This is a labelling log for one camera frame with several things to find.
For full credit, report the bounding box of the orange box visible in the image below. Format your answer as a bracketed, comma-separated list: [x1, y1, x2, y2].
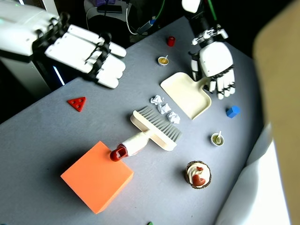
[60, 140, 135, 215]

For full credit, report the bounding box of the crumpled white paper ball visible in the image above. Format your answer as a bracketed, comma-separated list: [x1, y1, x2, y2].
[157, 102, 172, 115]
[150, 94, 164, 105]
[167, 111, 181, 125]

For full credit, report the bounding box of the toy cupcake with red hearts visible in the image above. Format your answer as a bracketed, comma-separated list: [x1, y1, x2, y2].
[184, 160, 212, 190]

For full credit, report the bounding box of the small bowl of yellow food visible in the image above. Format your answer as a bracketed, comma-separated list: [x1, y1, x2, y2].
[157, 54, 170, 67]

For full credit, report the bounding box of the black chair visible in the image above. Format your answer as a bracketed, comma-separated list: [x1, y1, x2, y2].
[83, 0, 132, 44]

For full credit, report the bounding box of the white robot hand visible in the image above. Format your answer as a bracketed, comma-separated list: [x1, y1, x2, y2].
[189, 41, 236, 100]
[0, 0, 128, 90]

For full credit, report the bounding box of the white cable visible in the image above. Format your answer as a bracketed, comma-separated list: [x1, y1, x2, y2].
[126, 0, 141, 36]

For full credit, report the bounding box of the blurred tan panel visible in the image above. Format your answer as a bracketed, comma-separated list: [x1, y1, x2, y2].
[252, 0, 300, 225]

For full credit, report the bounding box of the black flat device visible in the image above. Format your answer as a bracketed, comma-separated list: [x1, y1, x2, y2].
[97, 5, 123, 14]

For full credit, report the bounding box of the green cable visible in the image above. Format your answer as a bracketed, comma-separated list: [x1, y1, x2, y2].
[154, 0, 167, 21]
[207, 0, 218, 22]

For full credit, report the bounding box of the blue block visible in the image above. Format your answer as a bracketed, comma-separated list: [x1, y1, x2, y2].
[225, 105, 241, 119]

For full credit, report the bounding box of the grey table cloth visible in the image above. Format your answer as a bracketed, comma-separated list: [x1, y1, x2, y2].
[0, 16, 274, 225]

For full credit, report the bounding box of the cream plastic dustpan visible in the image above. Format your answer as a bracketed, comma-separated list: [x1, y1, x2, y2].
[160, 71, 212, 120]

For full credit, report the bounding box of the red triangle block with holes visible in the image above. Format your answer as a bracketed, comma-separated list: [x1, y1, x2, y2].
[67, 96, 87, 113]

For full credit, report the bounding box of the small bowl of green food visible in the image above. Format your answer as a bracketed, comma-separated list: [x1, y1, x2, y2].
[210, 130, 225, 146]

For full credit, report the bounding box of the cream hand broom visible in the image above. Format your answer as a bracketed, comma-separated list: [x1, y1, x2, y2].
[109, 105, 182, 162]

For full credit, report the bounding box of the grey connector with blue end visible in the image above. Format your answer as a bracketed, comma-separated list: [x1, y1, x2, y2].
[136, 19, 157, 34]

